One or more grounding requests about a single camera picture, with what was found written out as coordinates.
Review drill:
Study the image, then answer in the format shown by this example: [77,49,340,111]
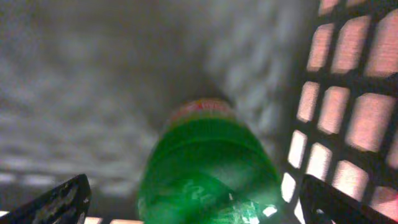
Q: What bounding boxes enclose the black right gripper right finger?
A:
[299,174,397,224]

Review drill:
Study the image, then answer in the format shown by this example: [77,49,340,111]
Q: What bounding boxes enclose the grey plastic lattice basket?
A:
[0,0,398,224]

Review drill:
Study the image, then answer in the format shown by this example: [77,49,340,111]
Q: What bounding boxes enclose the green lid spice jar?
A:
[137,98,284,224]

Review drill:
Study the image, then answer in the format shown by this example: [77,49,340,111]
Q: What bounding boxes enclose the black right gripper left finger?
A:
[1,174,91,224]

